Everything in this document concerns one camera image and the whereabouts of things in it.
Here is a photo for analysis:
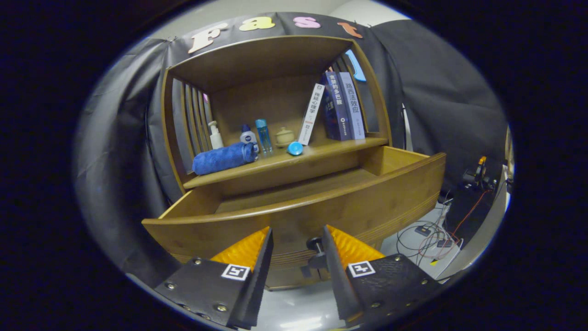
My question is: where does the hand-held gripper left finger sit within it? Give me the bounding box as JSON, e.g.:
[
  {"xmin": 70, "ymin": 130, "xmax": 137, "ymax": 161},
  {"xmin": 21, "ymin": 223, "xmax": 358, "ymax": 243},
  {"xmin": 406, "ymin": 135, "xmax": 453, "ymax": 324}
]
[{"xmin": 154, "ymin": 226, "xmax": 274, "ymax": 330}]

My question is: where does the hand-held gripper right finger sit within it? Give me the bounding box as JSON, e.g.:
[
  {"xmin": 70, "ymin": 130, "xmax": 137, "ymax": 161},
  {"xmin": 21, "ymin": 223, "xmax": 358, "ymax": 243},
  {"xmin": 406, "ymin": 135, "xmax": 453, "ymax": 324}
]
[{"xmin": 322, "ymin": 224, "xmax": 444, "ymax": 328}]

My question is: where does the black round drawer knob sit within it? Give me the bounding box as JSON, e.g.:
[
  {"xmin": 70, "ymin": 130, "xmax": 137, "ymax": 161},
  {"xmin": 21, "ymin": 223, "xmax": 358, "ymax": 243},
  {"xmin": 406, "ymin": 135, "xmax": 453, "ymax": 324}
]
[{"xmin": 306, "ymin": 236, "xmax": 327, "ymax": 269}]

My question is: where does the wooden drawer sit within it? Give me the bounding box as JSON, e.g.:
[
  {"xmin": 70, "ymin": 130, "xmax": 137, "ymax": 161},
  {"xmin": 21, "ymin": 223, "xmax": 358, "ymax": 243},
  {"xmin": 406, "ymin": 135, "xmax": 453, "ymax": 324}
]
[{"xmin": 141, "ymin": 146, "xmax": 447, "ymax": 269}]

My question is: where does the wooden cabinet door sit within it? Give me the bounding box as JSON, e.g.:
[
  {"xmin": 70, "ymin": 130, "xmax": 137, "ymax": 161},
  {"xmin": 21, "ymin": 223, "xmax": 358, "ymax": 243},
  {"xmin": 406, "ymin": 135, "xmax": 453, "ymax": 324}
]
[
  {"xmin": 301, "ymin": 267, "xmax": 333, "ymax": 288},
  {"xmin": 266, "ymin": 266, "xmax": 304, "ymax": 291}
]

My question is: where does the wooden countertop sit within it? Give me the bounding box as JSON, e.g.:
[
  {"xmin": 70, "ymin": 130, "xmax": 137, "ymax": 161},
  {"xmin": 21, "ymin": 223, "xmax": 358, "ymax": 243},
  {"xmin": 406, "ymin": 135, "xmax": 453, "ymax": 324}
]
[{"xmin": 183, "ymin": 137, "xmax": 389, "ymax": 190}]

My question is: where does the wooden cabinet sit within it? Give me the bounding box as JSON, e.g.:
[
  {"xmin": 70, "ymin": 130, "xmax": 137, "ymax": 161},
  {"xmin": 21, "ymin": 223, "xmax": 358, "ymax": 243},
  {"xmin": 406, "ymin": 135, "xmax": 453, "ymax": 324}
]
[{"xmin": 161, "ymin": 35, "xmax": 393, "ymax": 291}]

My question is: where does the blue folded towel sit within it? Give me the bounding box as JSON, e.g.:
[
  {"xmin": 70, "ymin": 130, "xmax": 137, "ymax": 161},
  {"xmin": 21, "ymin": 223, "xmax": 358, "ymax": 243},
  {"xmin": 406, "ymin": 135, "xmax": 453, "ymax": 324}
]
[{"xmin": 192, "ymin": 142, "xmax": 258, "ymax": 176}]

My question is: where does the white bottle with blue cap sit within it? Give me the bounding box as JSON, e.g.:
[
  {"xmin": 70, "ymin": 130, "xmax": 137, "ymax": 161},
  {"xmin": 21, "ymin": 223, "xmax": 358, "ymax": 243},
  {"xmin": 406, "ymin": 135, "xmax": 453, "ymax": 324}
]
[{"xmin": 239, "ymin": 124, "xmax": 259, "ymax": 154}]

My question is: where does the clear blue bottle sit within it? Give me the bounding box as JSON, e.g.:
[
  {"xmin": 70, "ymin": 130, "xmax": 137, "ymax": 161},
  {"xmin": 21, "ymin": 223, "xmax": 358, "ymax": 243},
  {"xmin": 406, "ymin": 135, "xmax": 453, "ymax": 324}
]
[{"xmin": 255, "ymin": 119, "xmax": 273, "ymax": 154}]

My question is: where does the beige lidded teacup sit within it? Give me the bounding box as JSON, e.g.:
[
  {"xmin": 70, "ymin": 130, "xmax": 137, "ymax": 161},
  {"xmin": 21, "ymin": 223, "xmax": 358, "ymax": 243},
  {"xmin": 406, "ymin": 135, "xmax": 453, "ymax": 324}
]
[{"xmin": 275, "ymin": 127, "xmax": 295, "ymax": 148}]

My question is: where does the white pump bottle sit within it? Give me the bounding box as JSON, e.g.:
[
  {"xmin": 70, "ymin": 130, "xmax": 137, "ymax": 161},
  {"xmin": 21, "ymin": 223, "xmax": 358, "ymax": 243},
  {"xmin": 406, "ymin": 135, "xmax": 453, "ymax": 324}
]
[{"xmin": 208, "ymin": 120, "xmax": 224, "ymax": 150}]

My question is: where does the white book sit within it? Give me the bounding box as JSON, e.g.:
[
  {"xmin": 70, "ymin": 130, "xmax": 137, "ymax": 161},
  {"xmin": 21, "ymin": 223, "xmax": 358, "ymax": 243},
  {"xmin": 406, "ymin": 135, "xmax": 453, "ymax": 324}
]
[{"xmin": 298, "ymin": 83, "xmax": 326, "ymax": 146}]

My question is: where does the dark blue book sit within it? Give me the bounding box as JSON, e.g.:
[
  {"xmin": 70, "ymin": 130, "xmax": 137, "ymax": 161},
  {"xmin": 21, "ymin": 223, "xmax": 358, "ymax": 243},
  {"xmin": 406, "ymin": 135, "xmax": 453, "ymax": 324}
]
[{"xmin": 321, "ymin": 71, "xmax": 353, "ymax": 141}]

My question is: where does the pale lilac book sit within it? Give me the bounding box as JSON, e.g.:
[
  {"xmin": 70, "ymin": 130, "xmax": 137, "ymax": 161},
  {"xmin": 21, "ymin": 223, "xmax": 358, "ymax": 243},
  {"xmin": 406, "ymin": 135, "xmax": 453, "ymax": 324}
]
[{"xmin": 339, "ymin": 71, "xmax": 366, "ymax": 140}]

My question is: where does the black and orange clamp device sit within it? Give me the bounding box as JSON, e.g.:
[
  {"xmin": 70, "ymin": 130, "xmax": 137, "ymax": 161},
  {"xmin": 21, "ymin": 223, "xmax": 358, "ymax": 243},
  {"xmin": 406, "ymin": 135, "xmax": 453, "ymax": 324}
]
[{"xmin": 462, "ymin": 155, "xmax": 499, "ymax": 191}]

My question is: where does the black backdrop cloth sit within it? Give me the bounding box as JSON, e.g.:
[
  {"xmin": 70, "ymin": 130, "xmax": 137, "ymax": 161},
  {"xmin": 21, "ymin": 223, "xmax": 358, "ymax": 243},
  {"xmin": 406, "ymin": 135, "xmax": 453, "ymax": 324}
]
[{"xmin": 73, "ymin": 13, "xmax": 510, "ymax": 276}]

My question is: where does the beige cloth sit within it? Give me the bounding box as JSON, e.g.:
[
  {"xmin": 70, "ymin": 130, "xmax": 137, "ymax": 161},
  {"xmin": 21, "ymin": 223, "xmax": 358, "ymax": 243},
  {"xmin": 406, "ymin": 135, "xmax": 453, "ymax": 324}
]
[{"xmin": 504, "ymin": 126, "xmax": 514, "ymax": 168}]

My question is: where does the tangle of thin cables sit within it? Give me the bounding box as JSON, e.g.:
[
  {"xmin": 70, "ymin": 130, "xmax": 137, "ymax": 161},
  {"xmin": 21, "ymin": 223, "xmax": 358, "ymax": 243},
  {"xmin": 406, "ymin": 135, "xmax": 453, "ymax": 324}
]
[{"xmin": 396, "ymin": 188, "xmax": 490, "ymax": 269}]

